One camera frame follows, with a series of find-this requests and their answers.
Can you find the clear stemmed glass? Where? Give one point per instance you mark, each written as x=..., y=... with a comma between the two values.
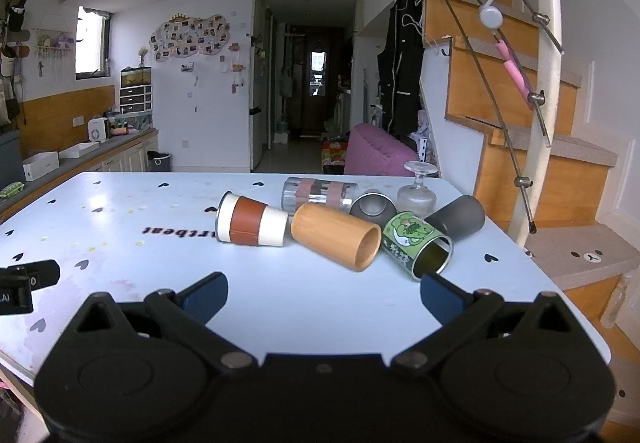
x=417, y=198

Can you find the white storage box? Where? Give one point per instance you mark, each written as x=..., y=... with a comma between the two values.
x=41, y=165

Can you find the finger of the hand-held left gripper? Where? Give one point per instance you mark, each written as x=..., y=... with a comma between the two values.
x=42, y=271

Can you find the cloud-shaped photo board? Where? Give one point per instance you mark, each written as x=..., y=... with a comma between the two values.
x=192, y=38

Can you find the white kitchen cabinet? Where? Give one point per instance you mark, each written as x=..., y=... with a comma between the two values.
x=127, y=155

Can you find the bear face stair mat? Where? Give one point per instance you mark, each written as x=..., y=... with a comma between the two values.
x=585, y=255

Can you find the black hanging coat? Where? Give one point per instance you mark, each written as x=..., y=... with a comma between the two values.
x=400, y=68

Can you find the grey metal cup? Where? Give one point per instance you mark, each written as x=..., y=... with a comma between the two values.
x=372, y=208

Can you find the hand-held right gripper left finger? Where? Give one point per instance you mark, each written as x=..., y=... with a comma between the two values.
x=207, y=297

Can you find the green printed tin cup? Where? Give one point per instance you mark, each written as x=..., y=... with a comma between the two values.
x=407, y=235

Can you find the colourful printed box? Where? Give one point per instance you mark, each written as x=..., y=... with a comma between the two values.
x=334, y=153

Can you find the wooden staircase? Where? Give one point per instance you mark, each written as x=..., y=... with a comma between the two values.
x=560, y=148

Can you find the fish tank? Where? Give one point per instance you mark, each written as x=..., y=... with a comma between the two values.
x=135, y=77

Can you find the small white appliance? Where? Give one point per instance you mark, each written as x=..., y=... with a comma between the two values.
x=97, y=128

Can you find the green pouch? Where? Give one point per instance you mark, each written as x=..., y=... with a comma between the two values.
x=12, y=188

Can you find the small drawer organizer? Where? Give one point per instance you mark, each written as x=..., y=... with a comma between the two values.
x=135, y=100

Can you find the dark grey matte cup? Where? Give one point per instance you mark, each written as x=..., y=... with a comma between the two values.
x=457, y=218

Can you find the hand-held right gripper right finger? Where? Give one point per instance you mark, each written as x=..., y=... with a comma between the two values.
x=441, y=297

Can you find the white stair railing post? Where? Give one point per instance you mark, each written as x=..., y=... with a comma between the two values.
x=545, y=73

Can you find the purple sofa chair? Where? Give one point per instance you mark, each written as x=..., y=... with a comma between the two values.
x=377, y=153

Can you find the wall hook rack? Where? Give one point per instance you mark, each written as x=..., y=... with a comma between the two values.
x=50, y=48

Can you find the white tray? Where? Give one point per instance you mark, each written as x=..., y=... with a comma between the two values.
x=80, y=150

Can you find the white round disc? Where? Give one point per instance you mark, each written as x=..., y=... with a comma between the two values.
x=490, y=16

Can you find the glass tumbler with pink bands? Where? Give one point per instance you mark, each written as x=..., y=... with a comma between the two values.
x=320, y=193

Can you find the window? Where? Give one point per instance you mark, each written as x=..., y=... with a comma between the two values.
x=92, y=45

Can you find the white cup with brown sleeve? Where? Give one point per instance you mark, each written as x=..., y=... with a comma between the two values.
x=250, y=221

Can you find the bamboo cup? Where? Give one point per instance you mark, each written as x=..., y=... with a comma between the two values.
x=330, y=233

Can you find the straight pink foam tube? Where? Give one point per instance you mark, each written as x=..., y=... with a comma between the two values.
x=517, y=70

